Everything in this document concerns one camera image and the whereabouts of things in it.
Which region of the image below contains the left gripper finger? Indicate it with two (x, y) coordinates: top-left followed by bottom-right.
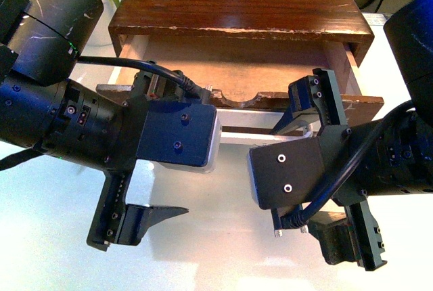
(116, 204), (189, 246)
(133, 71), (183, 100)

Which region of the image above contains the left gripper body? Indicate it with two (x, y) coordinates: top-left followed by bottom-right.
(87, 89), (148, 251)

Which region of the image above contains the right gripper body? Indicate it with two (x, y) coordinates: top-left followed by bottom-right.
(313, 68), (386, 271)

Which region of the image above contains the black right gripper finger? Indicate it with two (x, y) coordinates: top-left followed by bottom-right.
(270, 75), (322, 135)
(308, 211), (358, 265)

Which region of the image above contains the white drawer handle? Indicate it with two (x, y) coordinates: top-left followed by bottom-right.
(221, 132), (313, 146)

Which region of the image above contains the wooden drawer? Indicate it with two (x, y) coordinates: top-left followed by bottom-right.
(118, 35), (384, 126)

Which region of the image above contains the dark wooden drawer cabinet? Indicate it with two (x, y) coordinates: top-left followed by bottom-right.
(108, 0), (374, 63)

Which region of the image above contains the white plant pot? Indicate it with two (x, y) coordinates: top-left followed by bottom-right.
(87, 0), (117, 47)

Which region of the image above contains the left black cable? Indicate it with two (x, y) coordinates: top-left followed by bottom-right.
(76, 55), (207, 99)

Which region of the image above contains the black cable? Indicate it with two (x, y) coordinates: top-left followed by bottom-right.
(280, 101), (415, 229)
(76, 55), (207, 99)

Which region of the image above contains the right black cable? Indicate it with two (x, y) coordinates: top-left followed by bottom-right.
(280, 101), (415, 229)

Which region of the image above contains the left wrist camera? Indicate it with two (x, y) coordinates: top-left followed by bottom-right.
(136, 101), (222, 173)

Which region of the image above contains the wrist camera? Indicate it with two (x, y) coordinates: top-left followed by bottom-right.
(248, 137), (325, 210)
(136, 101), (222, 173)

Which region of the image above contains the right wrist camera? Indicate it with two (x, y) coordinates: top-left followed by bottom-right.
(248, 137), (325, 210)

